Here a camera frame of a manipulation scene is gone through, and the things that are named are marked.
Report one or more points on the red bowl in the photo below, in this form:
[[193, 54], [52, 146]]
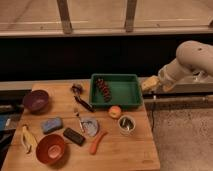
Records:
[[50, 149]]

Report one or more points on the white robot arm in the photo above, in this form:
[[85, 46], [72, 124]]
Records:
[[191, 57]]

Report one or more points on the peach apple fruit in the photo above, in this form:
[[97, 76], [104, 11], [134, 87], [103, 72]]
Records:
[[115, 112]]

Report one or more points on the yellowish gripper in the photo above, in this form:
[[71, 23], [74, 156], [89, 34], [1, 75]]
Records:
[[150, 84]]

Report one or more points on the green plastic tray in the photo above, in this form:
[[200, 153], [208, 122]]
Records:
[[125, 91]]

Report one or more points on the yellow banana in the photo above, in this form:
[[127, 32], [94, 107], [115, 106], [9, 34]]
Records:
[[28, 140]]

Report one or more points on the dark red grape bunch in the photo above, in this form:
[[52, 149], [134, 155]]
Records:
[[104, 89]]

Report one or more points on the orange carrot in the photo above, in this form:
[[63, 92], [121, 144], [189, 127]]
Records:
[[94, 145]]

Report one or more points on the black eraser block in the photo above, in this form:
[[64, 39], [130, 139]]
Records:
[[74, 136]]

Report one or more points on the small fork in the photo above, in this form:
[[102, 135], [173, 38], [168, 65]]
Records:
[[76, 112]]

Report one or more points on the blue sponge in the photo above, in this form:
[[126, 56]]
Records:
[[51, 125]]

